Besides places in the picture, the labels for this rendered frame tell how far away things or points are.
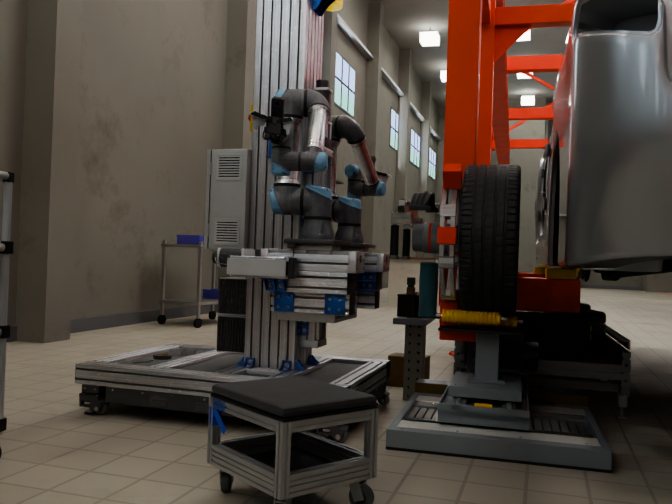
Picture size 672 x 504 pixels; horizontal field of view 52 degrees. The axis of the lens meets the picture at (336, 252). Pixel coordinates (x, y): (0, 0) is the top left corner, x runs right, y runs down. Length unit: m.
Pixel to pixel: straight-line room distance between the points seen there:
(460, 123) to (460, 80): 0.22
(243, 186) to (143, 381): 0.97
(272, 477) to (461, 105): 2.25
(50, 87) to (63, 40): 0.40
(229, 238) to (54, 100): 2.99
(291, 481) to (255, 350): 1.34
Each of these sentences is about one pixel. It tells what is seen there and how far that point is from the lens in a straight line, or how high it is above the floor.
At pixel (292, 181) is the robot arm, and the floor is 1.06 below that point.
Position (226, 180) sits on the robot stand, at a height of 1.08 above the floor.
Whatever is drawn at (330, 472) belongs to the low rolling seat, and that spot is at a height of 0.14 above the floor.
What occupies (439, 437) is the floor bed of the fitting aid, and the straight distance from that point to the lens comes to 2.75.
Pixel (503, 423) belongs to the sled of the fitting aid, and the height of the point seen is 0.11.
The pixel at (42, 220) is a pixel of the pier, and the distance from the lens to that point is 5.79.
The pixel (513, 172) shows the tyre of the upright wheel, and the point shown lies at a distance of 2.94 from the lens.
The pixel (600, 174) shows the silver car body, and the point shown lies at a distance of 2.11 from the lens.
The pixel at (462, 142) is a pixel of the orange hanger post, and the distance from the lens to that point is 3.54.
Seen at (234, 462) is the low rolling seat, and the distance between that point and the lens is 2.10.
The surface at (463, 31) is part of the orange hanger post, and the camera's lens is 3.68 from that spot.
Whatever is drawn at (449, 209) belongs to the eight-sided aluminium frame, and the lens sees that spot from 2.85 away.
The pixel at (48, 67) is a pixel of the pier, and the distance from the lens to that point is 5.96.
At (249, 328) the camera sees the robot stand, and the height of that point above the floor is 0.40.
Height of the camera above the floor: 0.75
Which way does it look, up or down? level
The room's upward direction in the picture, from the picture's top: 2 degrees clockwise
